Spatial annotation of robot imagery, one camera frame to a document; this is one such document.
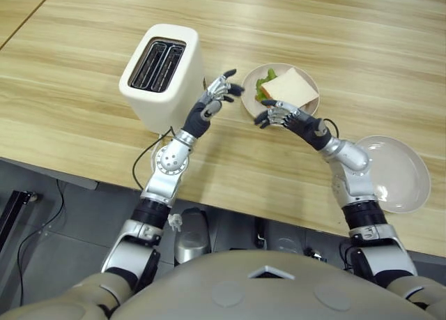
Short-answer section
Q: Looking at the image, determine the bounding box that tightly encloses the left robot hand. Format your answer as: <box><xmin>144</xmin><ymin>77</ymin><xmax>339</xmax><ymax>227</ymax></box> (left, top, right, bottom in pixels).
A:
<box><xmin>183</xmin><ymin>68</ymin><xmax>245</xmax><ymax>139</ymax></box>

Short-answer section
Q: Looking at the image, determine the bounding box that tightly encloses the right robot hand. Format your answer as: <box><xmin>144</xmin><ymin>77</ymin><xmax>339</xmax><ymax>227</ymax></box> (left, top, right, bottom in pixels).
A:
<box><xmin>254</xmin><ymin>99</ymin><xmax>332</xmax><ymax>151</ymax></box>

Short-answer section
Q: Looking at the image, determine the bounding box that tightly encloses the cream toaster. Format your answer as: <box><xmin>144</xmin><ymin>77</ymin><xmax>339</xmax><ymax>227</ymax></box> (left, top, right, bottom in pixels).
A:
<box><xmin>118</xmin><ymin>23</ymin><xmax>204</xmax><ymax>135</ymax></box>

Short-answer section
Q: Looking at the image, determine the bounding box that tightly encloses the bread slice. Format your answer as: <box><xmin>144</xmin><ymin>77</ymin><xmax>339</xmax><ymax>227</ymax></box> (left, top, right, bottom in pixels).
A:
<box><xmin>260</xmin><ymin>68</ymin><xmax>320</xmax><ymax>109</ymax></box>

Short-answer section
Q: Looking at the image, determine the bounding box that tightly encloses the beige plate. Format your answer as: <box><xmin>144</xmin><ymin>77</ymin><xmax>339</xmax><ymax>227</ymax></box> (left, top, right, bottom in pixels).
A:
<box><xmin>241</xmin><ymin>62</ymin><xmax>321</xmax><ymax>121</ymax></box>

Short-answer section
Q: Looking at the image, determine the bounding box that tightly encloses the green lettuce leaf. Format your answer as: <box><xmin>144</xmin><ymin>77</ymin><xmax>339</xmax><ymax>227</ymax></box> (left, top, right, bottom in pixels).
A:
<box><xmin>255</xmin><ymin>68</ymin><xmax>279</xmax><ymax>103</ymax></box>

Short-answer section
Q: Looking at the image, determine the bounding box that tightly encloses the white plate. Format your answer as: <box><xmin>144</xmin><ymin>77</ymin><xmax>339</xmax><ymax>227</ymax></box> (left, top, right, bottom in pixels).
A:
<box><xmin>355</xmin><ymin>135</ymin><xmax>432</xmax><ymax>215</ymax></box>

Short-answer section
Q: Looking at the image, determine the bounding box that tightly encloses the robot body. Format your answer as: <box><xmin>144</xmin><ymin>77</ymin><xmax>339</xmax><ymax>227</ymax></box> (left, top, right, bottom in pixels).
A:
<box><xmin>120</xmin><ymin>249</ymin><xmax>431</xmax><ymax>320</ymax></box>

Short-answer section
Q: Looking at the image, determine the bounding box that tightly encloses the thin black cable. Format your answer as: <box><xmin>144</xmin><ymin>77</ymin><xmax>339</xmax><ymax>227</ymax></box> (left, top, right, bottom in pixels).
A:
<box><xmin>17</xmin><ymin>179</ymin><xmax>66</xmax><ymax>268</ymax></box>

